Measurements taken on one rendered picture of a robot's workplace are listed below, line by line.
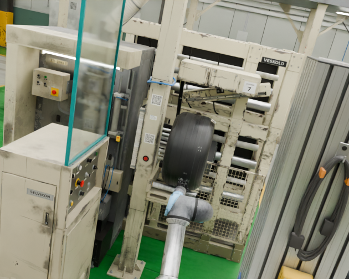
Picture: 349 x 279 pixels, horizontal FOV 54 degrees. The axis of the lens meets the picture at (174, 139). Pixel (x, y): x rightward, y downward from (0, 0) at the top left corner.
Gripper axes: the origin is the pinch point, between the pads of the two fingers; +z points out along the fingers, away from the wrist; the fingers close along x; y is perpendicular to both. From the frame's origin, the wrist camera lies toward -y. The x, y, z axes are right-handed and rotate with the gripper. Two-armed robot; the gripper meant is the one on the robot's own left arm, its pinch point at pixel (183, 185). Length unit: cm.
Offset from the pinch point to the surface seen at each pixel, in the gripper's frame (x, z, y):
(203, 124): -3.6, 9.2, 42.9
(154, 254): 14, 64, -94
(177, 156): 7.9, -4.7, 19.9
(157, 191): 17.6, 10.2, -13.5
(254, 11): -47, 881, 285
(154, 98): 34, 11, 52
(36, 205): 69, -67, -9
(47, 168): 66, -69, 14
